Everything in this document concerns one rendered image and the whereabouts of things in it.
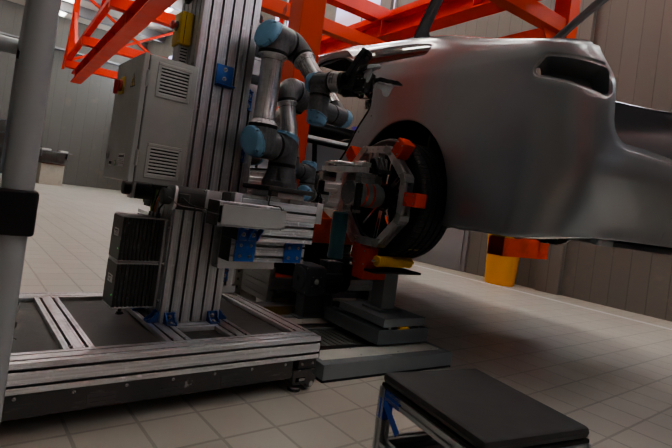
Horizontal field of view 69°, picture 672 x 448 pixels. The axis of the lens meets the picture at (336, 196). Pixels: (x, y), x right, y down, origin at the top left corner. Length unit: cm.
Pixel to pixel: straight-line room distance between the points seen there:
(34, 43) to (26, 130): 8
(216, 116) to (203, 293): 73
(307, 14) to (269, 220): 160
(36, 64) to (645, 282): 632
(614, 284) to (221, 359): 541
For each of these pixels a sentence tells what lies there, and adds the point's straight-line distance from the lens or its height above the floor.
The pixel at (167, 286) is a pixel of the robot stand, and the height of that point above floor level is 37.
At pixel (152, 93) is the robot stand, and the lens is 192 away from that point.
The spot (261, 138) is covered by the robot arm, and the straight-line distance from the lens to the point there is 188.
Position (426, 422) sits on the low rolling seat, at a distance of 131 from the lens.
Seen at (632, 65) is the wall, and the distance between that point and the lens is 697.
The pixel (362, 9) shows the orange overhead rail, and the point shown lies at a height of 326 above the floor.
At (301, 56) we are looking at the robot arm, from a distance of 204.
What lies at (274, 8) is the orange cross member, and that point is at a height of 263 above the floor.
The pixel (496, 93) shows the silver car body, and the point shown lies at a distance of 246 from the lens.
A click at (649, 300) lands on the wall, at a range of 652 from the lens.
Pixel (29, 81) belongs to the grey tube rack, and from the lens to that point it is 56.
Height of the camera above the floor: 79
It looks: 1 degrees up
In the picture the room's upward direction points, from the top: 8 degrees clockwise
